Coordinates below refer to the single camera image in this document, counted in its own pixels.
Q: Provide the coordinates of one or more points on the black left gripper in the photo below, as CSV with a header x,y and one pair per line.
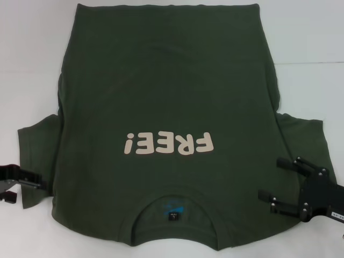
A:
x,y
9,173

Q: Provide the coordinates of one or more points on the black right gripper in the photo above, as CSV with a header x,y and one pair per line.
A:
x,y
322,196

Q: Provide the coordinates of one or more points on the dark green FREE t-shirt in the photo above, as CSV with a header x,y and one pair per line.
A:
x,y
172,94

